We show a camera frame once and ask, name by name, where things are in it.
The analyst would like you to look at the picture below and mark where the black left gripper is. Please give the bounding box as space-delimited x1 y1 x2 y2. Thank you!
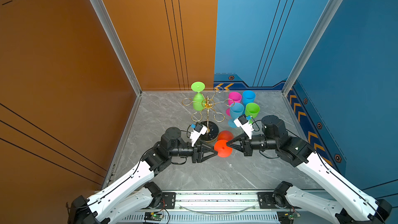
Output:
168 139 217 164

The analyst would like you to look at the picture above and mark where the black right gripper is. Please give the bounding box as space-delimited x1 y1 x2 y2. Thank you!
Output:
226 131 278 157

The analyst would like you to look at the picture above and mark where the red wine glass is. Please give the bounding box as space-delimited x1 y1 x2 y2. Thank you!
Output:
214 131 234 158

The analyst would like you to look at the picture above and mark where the blue wine glass front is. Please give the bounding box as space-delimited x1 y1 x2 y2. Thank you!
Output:
228 103 245 128

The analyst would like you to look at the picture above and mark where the blue wine glass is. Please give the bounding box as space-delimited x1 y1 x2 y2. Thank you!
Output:
228 103 245 128
241 90 256 106

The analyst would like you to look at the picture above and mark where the green wine glass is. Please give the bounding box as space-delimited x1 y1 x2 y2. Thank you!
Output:
191 82 205 112
245 103 260 123

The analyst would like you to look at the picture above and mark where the pink wine glass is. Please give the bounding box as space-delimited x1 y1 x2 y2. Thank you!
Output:
226 92 242 116

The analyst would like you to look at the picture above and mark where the green wine glass back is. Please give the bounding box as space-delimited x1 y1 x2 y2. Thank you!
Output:
191 82 205 112

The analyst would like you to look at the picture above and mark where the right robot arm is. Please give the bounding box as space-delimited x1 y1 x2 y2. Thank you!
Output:
227 115 392 224

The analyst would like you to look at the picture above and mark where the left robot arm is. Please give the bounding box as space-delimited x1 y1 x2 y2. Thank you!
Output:
67 127 218 224

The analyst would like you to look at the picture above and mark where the gold wine glass rack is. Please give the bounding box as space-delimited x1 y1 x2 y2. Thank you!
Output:
181 86 229 143

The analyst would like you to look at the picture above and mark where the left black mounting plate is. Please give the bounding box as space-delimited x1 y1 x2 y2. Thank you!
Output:
148 192 176 209

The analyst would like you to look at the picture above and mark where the black mounting plate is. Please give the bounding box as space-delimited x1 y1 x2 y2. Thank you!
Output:
257 191 293 210
148 192 176 209

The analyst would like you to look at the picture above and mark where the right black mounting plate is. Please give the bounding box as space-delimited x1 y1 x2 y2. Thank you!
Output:
257 191 293 210

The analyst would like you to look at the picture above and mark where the left green circuit board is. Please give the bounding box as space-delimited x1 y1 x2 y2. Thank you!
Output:
143 212 164 224

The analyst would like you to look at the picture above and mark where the green circuit board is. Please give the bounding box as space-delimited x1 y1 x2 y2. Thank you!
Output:
277 212 301 224
143 212 164 224

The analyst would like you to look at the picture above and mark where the right green circuit board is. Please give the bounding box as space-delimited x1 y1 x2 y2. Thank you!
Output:
277 212 301 224

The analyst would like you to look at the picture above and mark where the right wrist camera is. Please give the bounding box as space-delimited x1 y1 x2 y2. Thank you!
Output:
234 114 254 140

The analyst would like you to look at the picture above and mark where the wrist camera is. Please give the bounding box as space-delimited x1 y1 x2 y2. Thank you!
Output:
187 122 207 147
234 114 254 140

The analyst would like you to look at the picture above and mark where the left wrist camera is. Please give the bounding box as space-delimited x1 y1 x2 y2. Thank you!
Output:
187 122 207 147

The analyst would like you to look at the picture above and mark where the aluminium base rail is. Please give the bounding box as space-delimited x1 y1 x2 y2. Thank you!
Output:
116 190 333 224

